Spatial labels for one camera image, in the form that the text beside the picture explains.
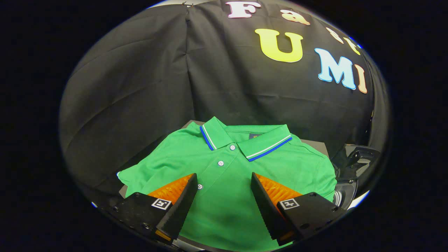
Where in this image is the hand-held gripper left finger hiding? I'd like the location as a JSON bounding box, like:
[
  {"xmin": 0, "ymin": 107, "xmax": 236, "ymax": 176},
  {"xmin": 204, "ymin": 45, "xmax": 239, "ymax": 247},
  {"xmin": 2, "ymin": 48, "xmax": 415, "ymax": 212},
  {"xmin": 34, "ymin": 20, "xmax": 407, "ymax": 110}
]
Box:
[{"xmin": 105, "ymin": 173, "xmax": 198, "ymax": 244}]

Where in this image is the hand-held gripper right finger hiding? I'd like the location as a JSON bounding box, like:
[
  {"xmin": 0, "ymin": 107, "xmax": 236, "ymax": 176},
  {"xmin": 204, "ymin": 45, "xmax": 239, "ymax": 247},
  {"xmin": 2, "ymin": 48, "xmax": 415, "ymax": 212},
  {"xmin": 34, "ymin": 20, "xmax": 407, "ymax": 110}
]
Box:
[{"xmin": 250, "ymin": 171, "xmax": 347, "ymax": 246}]

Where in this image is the green polo shirt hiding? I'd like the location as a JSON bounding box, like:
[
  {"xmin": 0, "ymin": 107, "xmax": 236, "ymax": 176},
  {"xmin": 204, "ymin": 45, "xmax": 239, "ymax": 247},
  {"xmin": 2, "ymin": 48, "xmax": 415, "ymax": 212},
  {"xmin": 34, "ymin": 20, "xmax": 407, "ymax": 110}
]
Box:
[{"xmin": 117, "ymin": 117, "xmax": 338, "ymax": 252}]

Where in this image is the dark washing machine lid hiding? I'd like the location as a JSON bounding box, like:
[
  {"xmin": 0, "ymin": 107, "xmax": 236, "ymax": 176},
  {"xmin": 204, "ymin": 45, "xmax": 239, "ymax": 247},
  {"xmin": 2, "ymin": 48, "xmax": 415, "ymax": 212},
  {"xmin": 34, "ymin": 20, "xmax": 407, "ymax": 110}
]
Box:
[{"xmin": 340, "ymin": 143, "xmax": 382, "ymax": 180}]

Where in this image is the grey cabinet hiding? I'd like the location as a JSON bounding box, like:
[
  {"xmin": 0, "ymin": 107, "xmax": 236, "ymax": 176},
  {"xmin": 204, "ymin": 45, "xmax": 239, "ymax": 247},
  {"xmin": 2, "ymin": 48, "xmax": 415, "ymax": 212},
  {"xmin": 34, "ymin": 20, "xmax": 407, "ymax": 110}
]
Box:
[{"xmin": 118, "ymin": 120, "xmax": 330, "ymax": 252}]

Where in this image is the white sheet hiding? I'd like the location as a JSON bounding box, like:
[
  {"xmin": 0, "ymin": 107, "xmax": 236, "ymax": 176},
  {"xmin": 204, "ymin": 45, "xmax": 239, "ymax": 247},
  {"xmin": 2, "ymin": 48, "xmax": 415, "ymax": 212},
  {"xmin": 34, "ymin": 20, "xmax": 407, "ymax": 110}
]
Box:
[{"xmin": 346, "ymin": 190, "xmax": 370, "ymax": 210}]

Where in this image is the black backdrop cloth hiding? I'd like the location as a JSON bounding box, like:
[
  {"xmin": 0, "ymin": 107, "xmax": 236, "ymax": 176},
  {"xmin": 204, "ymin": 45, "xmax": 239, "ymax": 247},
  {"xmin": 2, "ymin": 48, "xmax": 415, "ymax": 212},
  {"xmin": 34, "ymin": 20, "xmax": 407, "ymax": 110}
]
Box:
[{"xmin": 59, "ymin": 0, "xmax": 391, "ymax": 197}]

